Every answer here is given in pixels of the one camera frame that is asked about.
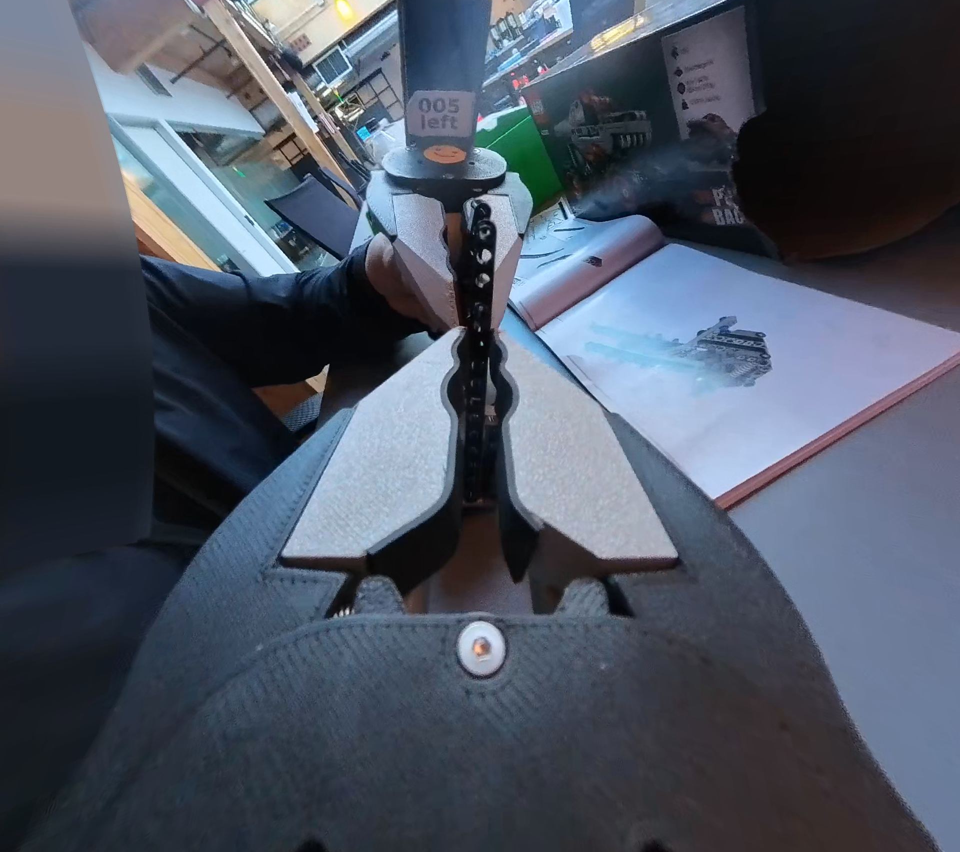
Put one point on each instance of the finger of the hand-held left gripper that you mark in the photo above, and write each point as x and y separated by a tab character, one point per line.
508	237
420	244

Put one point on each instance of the long black lego beam assembly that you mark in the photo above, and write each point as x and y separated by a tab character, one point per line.
478	282

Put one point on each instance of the dark lego set box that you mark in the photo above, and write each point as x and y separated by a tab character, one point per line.
600	139

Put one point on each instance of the person's left hand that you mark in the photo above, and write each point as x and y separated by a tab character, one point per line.
386	274

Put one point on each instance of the yellow hanging lamp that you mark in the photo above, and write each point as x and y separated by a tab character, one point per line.
342	4

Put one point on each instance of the lego instruction booklet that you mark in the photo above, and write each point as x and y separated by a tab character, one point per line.
787	379

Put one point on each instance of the dark office chair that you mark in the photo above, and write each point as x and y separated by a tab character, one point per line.
315	214

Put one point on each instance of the person's dark clothing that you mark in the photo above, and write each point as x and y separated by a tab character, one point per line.
210	432

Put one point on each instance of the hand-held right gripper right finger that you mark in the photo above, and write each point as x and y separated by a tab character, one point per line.
577	484

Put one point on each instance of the green plastic bin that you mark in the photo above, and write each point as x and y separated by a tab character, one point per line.
525	147

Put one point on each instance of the printed paper sheet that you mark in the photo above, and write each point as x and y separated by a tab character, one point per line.
551	229

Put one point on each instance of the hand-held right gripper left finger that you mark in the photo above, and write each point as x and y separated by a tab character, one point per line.
375	477

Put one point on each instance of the glass partition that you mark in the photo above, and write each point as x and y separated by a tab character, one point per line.
195	192

